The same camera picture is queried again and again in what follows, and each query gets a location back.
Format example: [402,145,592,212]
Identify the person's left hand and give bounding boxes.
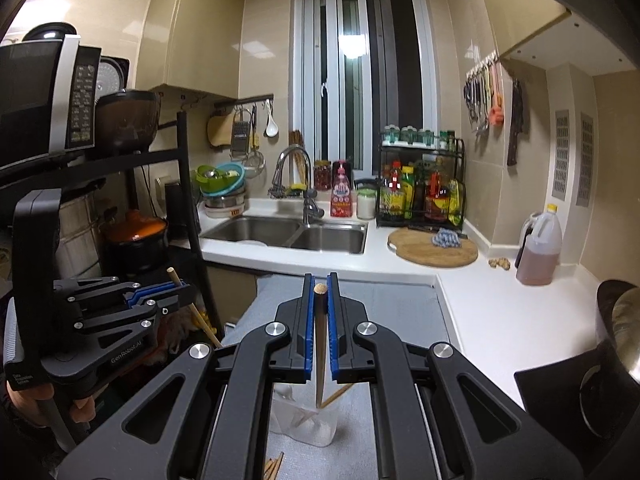
[5,382,97,428]

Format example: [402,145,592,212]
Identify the hanging cleaver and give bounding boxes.
[505,77,525,167]

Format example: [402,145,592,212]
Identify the round wooden cutting board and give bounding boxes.
[386,228,480,266]

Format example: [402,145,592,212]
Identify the translucent plastic utensil container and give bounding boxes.
[270,384,337,449]

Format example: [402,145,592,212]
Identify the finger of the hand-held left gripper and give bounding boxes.
[53,275,194,312]
[74,293,196,337]

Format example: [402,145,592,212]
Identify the casserole pot with orange lid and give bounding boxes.
[99,209,171,274]

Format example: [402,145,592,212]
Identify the range hood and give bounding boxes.
[505,0,640,69]

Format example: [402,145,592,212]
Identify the hanging wooden board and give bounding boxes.
[207,113,235,149]

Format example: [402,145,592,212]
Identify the black glass gas stove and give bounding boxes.
[514,352,640,476]

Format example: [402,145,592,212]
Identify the faucet sponge holder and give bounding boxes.
[269,182,306,199]

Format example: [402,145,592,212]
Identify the blue white dish cloth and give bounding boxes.
[430,228,459,250]

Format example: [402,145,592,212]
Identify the pink dish soap bottle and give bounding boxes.
[329,159,354,219]

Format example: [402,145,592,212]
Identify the cooking oil jug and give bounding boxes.
[515,203,563,287]

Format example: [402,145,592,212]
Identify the stainless steel sink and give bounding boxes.
[199,214,369,256]

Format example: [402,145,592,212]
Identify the steel wok with wooden handle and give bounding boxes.
[580,277,640,442]

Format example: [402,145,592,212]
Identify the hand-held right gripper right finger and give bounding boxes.
[326,271,585,480]

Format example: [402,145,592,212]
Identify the green plastic colander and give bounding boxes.
[195,163,218,197]

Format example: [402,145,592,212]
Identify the red chili jar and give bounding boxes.
[313,159,333,191]

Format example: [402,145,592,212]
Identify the brown translucent bowl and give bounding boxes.
[94,89,162,156]

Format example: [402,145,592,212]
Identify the metal grater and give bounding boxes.
[230,108,251,159]

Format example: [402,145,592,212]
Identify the grey table cloth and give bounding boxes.
[220,274,457,480]

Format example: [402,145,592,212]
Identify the white framed window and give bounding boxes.
[289,0,442,179]

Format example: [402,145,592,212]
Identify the black shelf rack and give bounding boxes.
[0,110,222,352]

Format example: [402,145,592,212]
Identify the blue plastic basin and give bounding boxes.
[214,161,246,197]

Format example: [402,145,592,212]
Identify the microwave oven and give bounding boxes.
[0,34,104,169]

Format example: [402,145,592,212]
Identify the steel kitchen faucet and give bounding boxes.
[269,144,321,226]

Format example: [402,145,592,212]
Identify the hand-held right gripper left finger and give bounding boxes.
[55,273,318,480]

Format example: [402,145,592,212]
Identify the black wire spice rack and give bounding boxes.
[377,132,467,229]

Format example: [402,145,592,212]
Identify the row of green-capped spice jars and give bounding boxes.
[382,125,457,151]

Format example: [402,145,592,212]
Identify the hanging kitchen tools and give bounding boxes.
[462,52,506,136]

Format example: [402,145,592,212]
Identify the round grey rice cooker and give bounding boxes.
[97,55,131,96]

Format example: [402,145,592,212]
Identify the black hanging rail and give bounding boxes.
[214,92,275,109]

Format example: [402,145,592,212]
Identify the white jar with green lid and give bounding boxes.
[355,187,377,220]

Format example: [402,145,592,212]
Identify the beige wall cabinet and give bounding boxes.
[134,0,247,102]

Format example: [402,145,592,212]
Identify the group of sauce bottles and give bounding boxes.
[379,155,464,224]

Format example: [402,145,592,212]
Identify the bunch of wooden chopsticks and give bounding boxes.
[260,451,285,480]

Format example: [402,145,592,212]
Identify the white ladle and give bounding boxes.
[263,99,280,139]

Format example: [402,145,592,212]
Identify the wire mesh strainer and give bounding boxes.
[242,147,266,179]

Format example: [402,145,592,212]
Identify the metal vent grille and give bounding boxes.
[552,108,571,204]
[575,112,595,207]

